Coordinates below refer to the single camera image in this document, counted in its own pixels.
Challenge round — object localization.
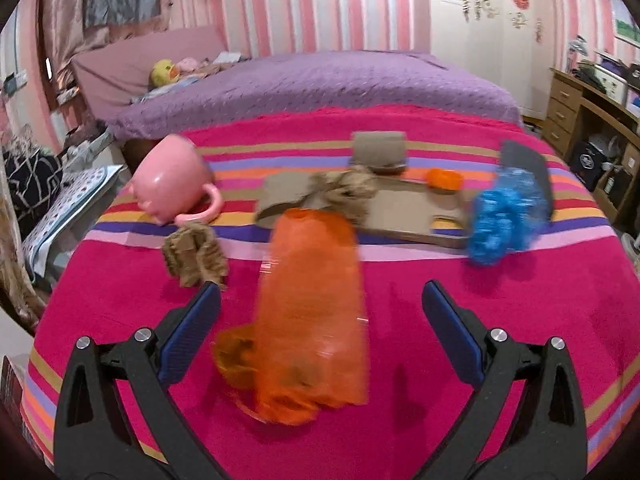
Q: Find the striped pink blanket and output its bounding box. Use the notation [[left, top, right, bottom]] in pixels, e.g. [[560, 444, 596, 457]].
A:
[[19, 104, 640, 480]]

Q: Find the floral beige curtain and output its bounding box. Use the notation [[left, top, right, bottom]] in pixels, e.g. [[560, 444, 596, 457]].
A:
[[0, 164, 46, 335]]

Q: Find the blue crumpled plastic bag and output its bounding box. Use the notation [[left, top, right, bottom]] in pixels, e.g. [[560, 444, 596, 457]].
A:
[[466, 167, 553, 266]]

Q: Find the pink cup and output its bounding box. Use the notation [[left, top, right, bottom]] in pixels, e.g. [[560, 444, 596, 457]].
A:
[[128, 134, 224, 226]]

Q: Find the flat brown cardboard piece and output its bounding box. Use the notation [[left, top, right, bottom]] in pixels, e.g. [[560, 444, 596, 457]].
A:
[[255, 171, 469, 249]]

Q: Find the small orange cap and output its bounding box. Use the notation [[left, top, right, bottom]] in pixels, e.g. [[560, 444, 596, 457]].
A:
[[424, 168, 464, 193]]

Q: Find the black box under desk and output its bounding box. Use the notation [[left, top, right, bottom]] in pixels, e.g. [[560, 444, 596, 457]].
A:
[[570, 141, 608, 192]]

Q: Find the black rectangular case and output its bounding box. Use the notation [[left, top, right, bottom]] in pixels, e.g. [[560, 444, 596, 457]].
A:
[[500, 140, 554, 221]]

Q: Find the crumpled brown paper ball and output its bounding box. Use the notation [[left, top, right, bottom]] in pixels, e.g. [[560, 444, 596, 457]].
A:
[[312, 165, 378, 224]]

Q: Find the wooden desk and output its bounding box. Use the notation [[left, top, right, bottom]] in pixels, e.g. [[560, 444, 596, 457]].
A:
[[542, 68, 639, 224]]

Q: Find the pink headboard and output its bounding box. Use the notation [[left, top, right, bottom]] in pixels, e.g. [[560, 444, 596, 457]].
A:
[[72, 26, 228, 120]]

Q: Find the yellow duck plush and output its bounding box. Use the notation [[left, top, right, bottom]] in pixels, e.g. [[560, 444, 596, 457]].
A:
[[150, 58, 180, 88]]

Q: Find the purple bedspread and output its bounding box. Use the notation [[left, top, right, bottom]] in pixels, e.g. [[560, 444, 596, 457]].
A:
[[106, 51, 521, 140]]

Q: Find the white wardrobe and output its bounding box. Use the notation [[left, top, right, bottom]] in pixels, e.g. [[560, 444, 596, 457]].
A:
[[430, 0, 555, 119]]

